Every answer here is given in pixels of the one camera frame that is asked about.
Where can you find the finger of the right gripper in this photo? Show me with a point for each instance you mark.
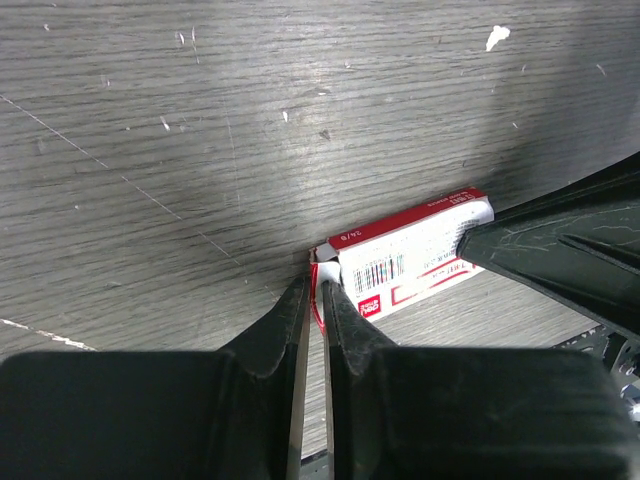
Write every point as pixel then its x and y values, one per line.
pixel 578 245

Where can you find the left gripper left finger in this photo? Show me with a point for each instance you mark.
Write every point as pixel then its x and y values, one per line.
pixel 231 413

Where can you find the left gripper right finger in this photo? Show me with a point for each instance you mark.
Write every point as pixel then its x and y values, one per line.
pixel 408 412

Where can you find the red white staples box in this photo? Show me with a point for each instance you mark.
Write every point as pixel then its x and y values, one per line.
pixel 394 262

